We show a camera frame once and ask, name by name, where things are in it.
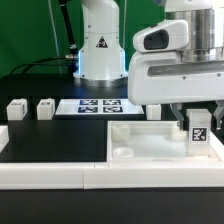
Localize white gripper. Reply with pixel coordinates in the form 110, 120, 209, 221
128, 20, 224, 130

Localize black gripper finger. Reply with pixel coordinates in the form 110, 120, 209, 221
213, 101, 224, 130

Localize white square tabletop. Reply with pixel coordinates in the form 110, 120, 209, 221
107, 121, 224, 163

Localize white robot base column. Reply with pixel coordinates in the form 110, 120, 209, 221
73, 0, 128, 87

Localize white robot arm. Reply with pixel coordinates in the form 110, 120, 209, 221
128, 0, 224, 129

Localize white base tag plate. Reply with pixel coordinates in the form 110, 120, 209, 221
56, 99, 143, 115

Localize white U-shaped obstacle fence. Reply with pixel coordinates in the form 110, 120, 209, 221
0, 125, 224, 190

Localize black cable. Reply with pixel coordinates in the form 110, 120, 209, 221
9, 55, 80, 76

